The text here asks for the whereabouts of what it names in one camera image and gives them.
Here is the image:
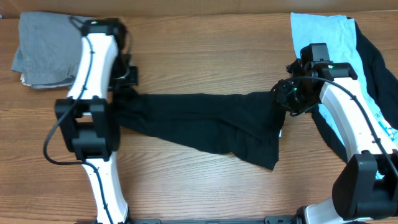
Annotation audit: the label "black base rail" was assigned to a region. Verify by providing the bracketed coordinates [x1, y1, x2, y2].
[127, 215, 303, 224]

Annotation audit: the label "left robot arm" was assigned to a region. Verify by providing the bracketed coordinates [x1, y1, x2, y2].
[43, 16, 138, 224]

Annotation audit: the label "folded beige garment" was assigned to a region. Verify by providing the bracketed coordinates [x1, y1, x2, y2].
[20, 73, 32, 87]

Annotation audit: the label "light blue t-shirt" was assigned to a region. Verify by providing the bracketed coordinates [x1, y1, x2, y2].
[290, 13, 397, 149]

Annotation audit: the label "folded grey shorts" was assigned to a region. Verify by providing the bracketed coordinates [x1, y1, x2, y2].
[11, 11, 82, 89]

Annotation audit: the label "black t-shirt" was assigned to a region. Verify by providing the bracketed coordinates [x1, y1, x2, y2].
[112, 88, 285, 170]

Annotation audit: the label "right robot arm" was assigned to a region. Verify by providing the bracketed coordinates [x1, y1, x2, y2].
[271, 43, 397, 223]

